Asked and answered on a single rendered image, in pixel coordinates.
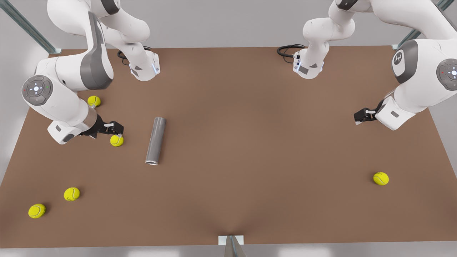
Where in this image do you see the silver frame post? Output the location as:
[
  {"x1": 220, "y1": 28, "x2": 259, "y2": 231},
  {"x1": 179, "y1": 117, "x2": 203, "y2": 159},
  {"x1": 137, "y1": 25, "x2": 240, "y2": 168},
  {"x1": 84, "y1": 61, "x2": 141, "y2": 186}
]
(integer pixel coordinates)
[
  {"x1": 391, "y1": 0, "x2": 457, "y2": 50},
  {"x1": 0, "y1": 0, "x2": 62, "y2": 55},
  {"x1": 218, "y1": 235, "x2": 247, "y2": 257}
]

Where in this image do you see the black cable loop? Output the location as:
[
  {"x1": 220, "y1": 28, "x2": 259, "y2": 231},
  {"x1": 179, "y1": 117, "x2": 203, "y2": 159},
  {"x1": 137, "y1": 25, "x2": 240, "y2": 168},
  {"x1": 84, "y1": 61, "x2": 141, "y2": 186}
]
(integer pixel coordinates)
[
  {"x1": 277, "y1": 44, "x2": 307, "y2": 64},
  {"x1": 117, "y1": 46, "x2": 153, "y2": 67}
]

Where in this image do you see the grey tennis ball tube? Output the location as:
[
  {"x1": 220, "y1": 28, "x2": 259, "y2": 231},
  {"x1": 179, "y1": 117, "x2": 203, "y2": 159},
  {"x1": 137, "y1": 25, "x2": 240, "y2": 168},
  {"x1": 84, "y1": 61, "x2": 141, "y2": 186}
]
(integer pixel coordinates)
[{"x1": 145, "y1": 117, "x2": 167, "y2": 166}]

